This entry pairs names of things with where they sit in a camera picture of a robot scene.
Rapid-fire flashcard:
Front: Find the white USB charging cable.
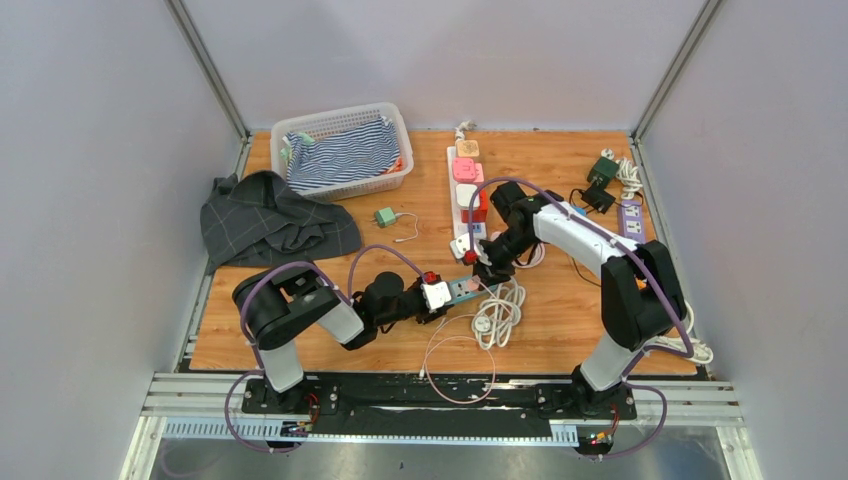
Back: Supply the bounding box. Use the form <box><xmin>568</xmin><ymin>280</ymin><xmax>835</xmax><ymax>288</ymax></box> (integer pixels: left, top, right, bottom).
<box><xmin>390</xmin><ymin>211</ymin><xmax>421</xmax><ymax>244</ymax></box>

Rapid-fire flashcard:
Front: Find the red plug adapter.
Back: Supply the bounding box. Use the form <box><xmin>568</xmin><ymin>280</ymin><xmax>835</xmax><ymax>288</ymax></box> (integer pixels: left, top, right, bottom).
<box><xmin>460</xmin><ymin>190</ymin><xmax>488</xmax><ymax>223</ymax></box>

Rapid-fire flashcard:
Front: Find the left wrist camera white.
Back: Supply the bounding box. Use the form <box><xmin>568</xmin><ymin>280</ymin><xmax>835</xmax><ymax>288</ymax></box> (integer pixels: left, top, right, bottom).
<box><xmin>421</xmin><ymin>281</ymin><xmax>453</xmax><ymax>311</ymax></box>

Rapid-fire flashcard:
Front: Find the purple power strip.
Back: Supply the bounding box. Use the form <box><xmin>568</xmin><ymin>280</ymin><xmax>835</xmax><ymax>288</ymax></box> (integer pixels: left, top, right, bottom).
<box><xmin>618</xmin><ymin>200</ymin><xmax>647</xmax><ymax>243</ymax></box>

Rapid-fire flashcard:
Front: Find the pink plug adapter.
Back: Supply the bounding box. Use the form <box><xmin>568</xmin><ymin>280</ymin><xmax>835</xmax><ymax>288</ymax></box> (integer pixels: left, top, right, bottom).
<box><xmin>451</xmin><ymin>157</ymin><xmax>484</xmax><ymax>185</ymax></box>

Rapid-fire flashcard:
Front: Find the orange strip white cable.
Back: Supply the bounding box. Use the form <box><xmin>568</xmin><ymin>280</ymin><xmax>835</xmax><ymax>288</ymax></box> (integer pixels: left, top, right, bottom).
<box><xmin>645</xmin><ymin>301</ymin><xmax>715</xmax><ymax>367</ymax></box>

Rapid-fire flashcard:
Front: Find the teal power strip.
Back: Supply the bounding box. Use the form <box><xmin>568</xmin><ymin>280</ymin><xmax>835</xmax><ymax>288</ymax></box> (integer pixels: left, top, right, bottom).
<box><xmin>448</xmin><ymin>276</ymin><xmax>489</xmax><ymax>306</ymax></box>

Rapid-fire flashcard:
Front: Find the blue white striped cloth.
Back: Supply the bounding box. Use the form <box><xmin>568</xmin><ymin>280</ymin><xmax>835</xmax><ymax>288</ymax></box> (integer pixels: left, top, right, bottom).
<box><xmin>280</xmin><ymin>117</ymin><xmax>402</xmax><ymax>191</ymax></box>

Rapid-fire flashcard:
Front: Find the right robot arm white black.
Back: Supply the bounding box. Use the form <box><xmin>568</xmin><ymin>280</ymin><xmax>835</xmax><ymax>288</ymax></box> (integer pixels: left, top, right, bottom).
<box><xmin>462</xmin><ymin>177</ymin><xmax>695</xmax><ymax>418</ymax></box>

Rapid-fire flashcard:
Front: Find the white plug adapter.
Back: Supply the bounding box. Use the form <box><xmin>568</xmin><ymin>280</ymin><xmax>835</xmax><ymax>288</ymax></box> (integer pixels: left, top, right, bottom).
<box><xmin>454</xmin><ymin>183</ymin><xmax>480</xmax><ymax>211</ymax></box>

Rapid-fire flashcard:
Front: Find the purple strip white cable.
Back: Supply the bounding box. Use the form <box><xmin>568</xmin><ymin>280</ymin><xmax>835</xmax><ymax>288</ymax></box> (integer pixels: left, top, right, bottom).
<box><xmin>600</xmin><ymin>148</ymin><xmax>645</xmax><ymax>203</ymax></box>

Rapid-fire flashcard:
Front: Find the long white power strip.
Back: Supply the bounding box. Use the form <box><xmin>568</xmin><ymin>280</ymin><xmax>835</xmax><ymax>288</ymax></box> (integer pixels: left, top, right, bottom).
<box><xmin>446</xmin><ymin>146</ymin><xmax>485</xmax><ymax>237</ymax></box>

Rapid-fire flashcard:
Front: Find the beige round-pattern plug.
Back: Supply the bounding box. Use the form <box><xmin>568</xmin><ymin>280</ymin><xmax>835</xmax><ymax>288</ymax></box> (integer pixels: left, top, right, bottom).
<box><xmin>455</xmin><ymin>140</ymin><xmax>480</xmax><ymax>158</ymax></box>

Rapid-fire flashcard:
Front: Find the black power adapter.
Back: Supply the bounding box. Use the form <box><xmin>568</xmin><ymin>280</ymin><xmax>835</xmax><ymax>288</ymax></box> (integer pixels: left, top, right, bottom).
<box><xmin>581</xmin><ymin>185</ymin><xmax>616</xmax><ymax>214</ymax></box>

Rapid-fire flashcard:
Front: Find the white coiled power cable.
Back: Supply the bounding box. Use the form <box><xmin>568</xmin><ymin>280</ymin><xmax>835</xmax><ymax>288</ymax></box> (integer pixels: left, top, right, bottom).
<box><xmin>470</xmin><ymin>278</ymin><xmax>528</xmax><ymax>351</ymax></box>

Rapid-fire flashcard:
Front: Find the dark green plug adapter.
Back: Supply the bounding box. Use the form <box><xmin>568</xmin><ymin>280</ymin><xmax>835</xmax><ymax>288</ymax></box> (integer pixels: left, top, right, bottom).
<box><xmin>587</xmin><ymin>156</ymin><xmax>619</xmax><ymax>189</ymax></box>

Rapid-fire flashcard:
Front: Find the pink white coiled cable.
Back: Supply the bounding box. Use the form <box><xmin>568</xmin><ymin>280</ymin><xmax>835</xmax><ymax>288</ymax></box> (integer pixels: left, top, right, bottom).
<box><xmin>513</xmin><ymin>241</ymin><xmax>547</xmax><ymax>270</ymax></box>

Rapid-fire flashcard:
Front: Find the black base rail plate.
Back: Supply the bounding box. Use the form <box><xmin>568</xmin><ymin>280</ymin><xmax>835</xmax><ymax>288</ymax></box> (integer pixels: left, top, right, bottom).
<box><xmin>228</xmin><ymin>372</ymin><xmax>637</xmax><ymax>439</ymax></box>

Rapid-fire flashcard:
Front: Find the dark grey plaid cloth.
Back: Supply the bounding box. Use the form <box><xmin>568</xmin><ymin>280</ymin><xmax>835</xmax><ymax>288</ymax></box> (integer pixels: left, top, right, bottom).
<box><xmin>200</xmin><ymin>171</ymin><xmax>363</xmax><ymax>274</ymax></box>

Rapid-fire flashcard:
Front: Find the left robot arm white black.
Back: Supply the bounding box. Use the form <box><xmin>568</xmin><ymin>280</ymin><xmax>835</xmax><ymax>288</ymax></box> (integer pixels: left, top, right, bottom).
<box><xmin>232</xmin><ymin>261</ymin><xmax>453</xmax><ymax>413</ymax></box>

